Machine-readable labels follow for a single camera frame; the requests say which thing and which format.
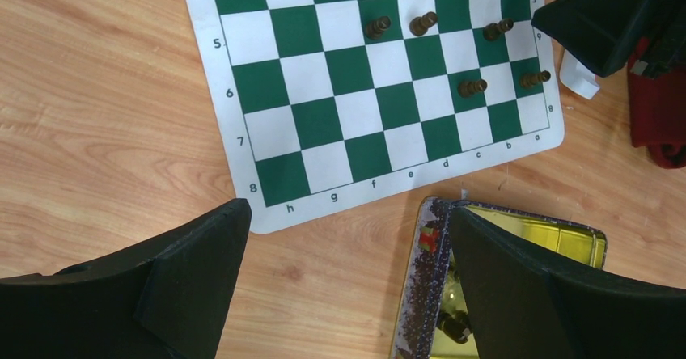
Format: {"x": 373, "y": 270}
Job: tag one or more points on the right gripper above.
{"x": 603, "y": 34}

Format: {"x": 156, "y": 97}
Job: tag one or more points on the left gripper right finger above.
{"x": 525, "y": 301}

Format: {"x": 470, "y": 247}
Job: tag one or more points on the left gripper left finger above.
{"x": 165, "y": 297}

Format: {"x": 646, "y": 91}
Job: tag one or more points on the dark chess pawn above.
{"x": 469, "y": 88}
{"x": 533, "y": 79}
{"x": 375, "y": 28}
{"x": 493, "y": 31}
{"x": 420, "y": 25}

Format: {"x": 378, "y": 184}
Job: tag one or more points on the green white chess mat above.
{"x": 315, "y": 118}

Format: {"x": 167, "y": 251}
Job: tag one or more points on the white clothes rack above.
{"x": 576, "y": 77}

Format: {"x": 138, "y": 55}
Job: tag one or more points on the yellow metal tin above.
{"x": 432, "y": 285}

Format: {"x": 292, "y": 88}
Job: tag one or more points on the red t-shirt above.
{"x": 657, "y": 116}

